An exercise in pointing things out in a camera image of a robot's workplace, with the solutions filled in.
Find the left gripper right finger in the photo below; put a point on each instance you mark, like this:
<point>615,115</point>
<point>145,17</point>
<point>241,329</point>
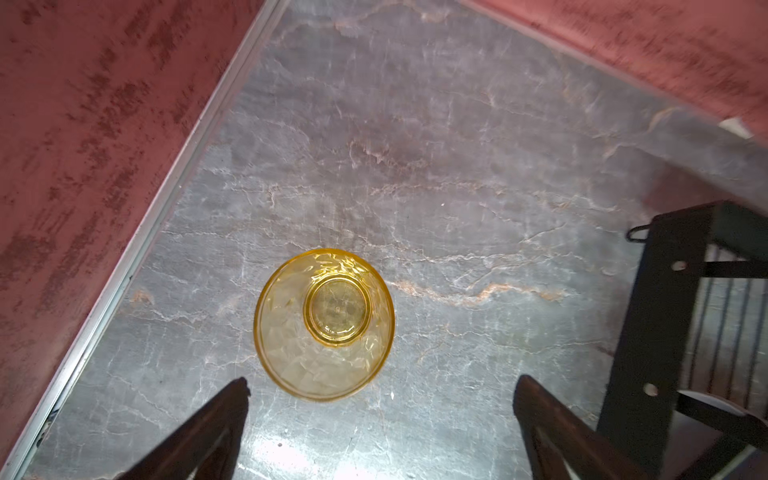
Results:
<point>558,443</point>

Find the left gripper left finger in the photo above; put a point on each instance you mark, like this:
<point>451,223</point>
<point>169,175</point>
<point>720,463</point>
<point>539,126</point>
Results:
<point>206,446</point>

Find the amber glass cup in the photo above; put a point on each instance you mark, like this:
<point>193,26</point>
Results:
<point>324,325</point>

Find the lavender ceramic bowl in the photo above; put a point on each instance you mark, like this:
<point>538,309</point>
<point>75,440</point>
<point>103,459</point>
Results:
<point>707,408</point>

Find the left corner aluminium profile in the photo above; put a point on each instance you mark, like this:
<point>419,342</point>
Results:
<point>105,106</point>

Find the black wire dish rack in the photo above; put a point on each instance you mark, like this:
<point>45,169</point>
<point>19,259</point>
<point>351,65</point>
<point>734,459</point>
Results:
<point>716,240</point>

